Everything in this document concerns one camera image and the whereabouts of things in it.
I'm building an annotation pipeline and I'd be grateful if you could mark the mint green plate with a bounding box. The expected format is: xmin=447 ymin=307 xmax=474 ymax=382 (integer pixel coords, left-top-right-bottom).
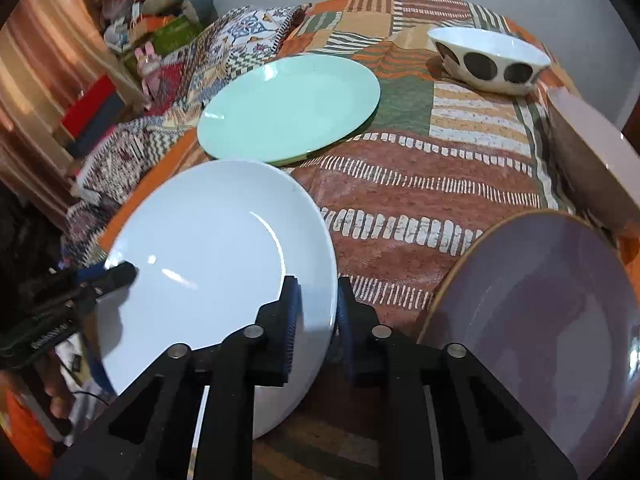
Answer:
xmin=196 ymin=54 xmax=382 ymax=165

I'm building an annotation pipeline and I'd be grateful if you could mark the person's left hand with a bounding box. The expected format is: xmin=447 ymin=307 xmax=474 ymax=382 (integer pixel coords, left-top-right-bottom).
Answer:
xmin=30 ymin=350 xmax=77 ymax=436

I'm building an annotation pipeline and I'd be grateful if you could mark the pink bowl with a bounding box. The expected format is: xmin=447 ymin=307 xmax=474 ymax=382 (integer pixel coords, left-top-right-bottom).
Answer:
xmin=547 ymin=87 xmax=640 ymax=237

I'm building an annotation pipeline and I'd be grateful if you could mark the white plate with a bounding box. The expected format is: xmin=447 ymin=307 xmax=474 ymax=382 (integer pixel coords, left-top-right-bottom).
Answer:
xmin=92 ymin=160 xmax=339 ymax=441

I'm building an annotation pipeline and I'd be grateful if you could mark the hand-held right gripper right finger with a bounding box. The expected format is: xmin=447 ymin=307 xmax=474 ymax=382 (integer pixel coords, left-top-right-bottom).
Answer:
xmin=336 ymin=276 xmax=581 ymax=480

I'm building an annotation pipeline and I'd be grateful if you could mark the patterned checkered quilt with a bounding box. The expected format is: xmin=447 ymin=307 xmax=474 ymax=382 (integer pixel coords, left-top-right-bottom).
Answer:
xmin=62 ymin=5 xmax=311 ymax=271

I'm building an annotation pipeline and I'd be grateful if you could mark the white bowl with dark spots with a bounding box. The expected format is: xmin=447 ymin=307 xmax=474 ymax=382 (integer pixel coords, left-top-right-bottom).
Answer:
xmin=427 ymin=26 xmax=552 ymax=96

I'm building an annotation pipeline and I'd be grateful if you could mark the orange patchwork bedspread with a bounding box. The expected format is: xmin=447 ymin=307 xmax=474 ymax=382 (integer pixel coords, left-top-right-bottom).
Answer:
xmin=97 ymin=0 xmax=626 ymax=480

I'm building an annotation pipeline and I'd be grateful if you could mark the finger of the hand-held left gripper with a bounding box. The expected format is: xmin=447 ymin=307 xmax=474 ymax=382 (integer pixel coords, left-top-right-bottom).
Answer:
xmin=72 ymin=266 xmax=108 ymax=285
xmin=70 ymin=261 xmax=139 ymax=307

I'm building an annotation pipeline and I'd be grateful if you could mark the purple plate with brown rim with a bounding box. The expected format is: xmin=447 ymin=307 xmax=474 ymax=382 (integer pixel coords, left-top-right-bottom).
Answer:
xmin=416 ymin=210 xmax=634 ymax=480

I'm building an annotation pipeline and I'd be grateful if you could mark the dark blue box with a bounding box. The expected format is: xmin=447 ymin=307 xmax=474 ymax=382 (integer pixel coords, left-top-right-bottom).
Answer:
xmin=65 ymin=95 xmax=126 ymax=157

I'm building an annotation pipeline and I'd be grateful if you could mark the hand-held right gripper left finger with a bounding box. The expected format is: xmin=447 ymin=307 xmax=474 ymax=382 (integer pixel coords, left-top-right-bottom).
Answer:
xmin=50 ymin=275 xmax=304 ymax=480

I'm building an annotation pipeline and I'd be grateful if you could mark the brown curtain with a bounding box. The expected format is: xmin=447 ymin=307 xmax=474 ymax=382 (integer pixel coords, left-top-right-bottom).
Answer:
xmin=0 ymin=0 xmax=106 ymax=221

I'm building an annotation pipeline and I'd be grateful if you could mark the black cable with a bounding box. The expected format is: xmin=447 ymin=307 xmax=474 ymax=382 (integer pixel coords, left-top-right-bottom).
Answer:
xmin=70 ymin=389 xmax=119 ymax=405

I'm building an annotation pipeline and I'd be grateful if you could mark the green box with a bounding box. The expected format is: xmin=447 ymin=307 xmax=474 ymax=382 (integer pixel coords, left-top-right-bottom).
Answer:
xmin=122 ymin=15 xmax=206 ymax=69

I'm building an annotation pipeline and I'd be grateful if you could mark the red box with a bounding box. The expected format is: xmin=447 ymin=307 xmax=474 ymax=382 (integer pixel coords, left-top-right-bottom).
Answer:
xmin=60 ymin=74 xmax=119 ymax=139

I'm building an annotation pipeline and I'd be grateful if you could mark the pink rabbit figurine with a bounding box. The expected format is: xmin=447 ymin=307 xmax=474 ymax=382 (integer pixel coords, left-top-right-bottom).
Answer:
xmin=134 ymin=44 xmax=164 ymax=87

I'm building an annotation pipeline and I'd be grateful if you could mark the orange box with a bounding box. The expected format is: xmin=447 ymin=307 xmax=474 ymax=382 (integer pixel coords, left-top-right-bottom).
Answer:
xmin=131 ymin=14 xmax=177 ymax=37

